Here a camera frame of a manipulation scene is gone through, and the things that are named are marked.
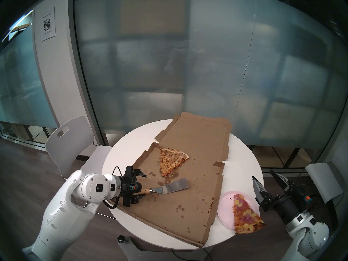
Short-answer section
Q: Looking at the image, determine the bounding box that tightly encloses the white chair with handle hole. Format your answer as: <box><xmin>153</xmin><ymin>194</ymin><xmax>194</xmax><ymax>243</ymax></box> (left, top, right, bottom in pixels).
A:
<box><xmin>45</xmin><ymin>116</ymin><xmax>113</xmax><ymax>217</ymax></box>

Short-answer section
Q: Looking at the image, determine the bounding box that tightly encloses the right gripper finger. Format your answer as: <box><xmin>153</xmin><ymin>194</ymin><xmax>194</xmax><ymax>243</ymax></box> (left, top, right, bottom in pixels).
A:
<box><xmin>270</xmin><ymin>170</ymin><xmax>296</xmax><ymax>192</ymax></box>
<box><xmin>252</xmin><ymin>176</ymin><xmax>273</xmax><ymax>212</ymax></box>

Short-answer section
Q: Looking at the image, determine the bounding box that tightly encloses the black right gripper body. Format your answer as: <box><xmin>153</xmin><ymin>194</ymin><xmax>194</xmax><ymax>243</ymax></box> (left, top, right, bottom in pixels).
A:
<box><xmin>265</xmin><ymin>184</ymin><xmax>312</xmax><ymax>225</ymax></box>

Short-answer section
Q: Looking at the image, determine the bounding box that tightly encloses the wooden handled metal spatula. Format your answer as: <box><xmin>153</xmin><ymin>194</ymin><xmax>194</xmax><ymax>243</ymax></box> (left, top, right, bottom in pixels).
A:
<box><xmin>137</xmin><ymin>178</ymin><xmax>189</xmax><ymax>195</ymax></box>

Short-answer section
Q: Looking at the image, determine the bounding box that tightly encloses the pink round plate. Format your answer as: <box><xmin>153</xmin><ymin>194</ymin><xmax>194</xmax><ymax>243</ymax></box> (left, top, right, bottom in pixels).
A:
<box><xmin>217</xmin><ymin>191</ymin><xmax>260</xmax><ymax>232</ymax></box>

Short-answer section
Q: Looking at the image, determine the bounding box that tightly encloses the cheese pizza slice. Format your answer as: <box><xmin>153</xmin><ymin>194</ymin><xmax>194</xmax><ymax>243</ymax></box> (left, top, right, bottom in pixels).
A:
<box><xmin>159</xmin><ymin>148</ymin><xmax>190</xmax><ymax>177</ymax></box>

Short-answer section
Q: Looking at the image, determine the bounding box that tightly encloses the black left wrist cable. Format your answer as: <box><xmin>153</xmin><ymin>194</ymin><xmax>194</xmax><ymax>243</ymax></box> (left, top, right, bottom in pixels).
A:
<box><xmin>105</xmin><ymin>166</ymin><xmax>124</xmax><ymax>209</ymax></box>

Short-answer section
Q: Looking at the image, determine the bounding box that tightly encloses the paper sign with QR code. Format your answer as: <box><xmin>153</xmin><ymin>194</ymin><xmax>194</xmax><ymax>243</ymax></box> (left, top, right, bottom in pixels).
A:
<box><xmin>41</xmin><ymin>6</ymin><xmax>57</xmax><ymax>42</ymax></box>

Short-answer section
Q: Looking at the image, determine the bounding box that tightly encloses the black floor cable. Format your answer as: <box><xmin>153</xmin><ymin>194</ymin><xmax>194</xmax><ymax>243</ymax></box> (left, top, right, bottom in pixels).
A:
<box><xmin>172</xmin><ymin>248</ymin><xmax>212</xmax><ymax>261</ymax></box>

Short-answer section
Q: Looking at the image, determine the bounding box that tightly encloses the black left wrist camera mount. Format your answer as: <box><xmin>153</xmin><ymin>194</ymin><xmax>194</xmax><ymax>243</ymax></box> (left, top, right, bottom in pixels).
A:
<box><xmin>123</xmin><ymin>166</ymin><xmax>134</xmax><ymax>207</ymax></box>

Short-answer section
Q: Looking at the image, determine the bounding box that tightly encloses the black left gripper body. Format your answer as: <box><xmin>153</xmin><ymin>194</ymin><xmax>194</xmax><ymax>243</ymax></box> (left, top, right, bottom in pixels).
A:
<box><xmin>120</xmin><ymin>176</ymin><xmax>142</xmax><ymax>198</ymax></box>

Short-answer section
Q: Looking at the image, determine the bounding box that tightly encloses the ham pineapple pizza slice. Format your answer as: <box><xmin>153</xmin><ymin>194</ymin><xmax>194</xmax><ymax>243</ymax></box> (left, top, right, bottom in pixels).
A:
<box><xmin>232</xmin><ymin>194</ymin><xmax>266</xmax><ymax>234</ymax></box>

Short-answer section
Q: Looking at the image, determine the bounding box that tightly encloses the open cardboard pizza box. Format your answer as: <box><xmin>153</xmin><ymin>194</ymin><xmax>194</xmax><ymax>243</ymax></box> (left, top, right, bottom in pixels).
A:
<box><xmin>105</xmin><ymin>112</ymin><xmax>233</xmax><ymax>248</ymax></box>

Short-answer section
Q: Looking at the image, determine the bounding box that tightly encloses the white plain chair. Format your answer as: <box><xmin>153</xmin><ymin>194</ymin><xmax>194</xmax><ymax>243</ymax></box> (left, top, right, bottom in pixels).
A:
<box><xmin>304</xmin><ymin>162</ymin><xmax>344</xmax><ymax>204</ymax></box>

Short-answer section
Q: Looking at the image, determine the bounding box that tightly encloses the grey base plate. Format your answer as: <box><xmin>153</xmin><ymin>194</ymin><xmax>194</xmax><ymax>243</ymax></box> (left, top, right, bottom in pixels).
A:
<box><xmin>120</xmin><ymin>236</ymin><xmax>212</xmax><ymax>261</ymax></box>

